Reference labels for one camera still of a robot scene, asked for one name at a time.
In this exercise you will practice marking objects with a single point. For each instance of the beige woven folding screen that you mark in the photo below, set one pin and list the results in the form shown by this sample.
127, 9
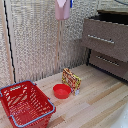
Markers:
33, 40

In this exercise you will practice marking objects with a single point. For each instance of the pink receptacle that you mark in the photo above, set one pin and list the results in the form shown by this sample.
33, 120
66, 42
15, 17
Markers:
62, 12

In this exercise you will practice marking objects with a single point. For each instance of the red plastic bowl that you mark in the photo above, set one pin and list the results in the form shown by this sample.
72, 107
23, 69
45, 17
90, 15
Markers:
62, 91

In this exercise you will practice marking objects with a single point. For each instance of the brown lower drawer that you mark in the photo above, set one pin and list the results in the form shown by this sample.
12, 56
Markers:
110, 68

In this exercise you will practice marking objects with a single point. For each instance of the red basket with blue rim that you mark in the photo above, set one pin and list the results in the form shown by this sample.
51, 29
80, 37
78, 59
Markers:
20, 103

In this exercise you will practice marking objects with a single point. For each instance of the colourful snack box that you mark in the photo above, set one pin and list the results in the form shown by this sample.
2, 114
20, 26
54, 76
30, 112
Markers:
71, 81

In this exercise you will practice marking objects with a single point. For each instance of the dark brown cabinet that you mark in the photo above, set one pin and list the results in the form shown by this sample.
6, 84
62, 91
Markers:
116, 11

